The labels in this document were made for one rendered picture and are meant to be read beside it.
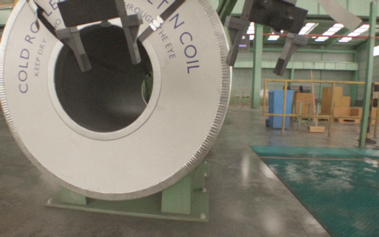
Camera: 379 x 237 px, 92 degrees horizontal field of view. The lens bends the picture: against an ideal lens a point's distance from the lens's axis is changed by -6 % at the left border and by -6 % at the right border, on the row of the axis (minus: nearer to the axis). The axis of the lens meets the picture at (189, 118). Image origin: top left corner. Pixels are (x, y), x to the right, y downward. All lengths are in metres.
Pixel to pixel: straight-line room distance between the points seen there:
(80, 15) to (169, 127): 0.57
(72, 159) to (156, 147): 0.44
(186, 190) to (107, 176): 0.44
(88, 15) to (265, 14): 0.37
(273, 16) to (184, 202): 1.02
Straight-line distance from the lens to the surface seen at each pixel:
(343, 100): 10.48
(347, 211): 1.65
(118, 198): 1.07
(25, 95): 1.25
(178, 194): 1.19
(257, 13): 0.47
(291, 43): 0.53
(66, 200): 1.51
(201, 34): 0.90
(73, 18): 0.51
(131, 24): 0.46
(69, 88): 1.22
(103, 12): 0.48
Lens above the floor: 0.69
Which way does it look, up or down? 6 degrees down
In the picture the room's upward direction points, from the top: 1 degrees clockwise
